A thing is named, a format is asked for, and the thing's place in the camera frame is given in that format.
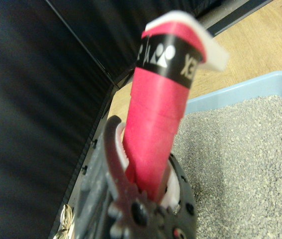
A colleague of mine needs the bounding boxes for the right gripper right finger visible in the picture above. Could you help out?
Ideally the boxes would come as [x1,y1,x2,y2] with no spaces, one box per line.
[160,154,196,239]

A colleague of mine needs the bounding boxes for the blue litter tray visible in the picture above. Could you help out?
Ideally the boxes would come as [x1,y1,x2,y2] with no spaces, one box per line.
[173,70,282,239]

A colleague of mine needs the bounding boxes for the black curtain stand pole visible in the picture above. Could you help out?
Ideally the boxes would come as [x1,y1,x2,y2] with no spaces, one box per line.
[42,0,121,90]

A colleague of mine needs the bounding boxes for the white scoop with red handle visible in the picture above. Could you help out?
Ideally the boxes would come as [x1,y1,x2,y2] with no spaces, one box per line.
[122,9,230,203]

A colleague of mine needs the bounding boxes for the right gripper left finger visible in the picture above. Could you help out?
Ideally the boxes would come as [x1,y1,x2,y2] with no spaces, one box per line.
[80,115,161,239]

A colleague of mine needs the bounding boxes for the black curtain stand foot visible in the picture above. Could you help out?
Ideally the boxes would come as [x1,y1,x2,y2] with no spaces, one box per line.
[204,0,275,38]

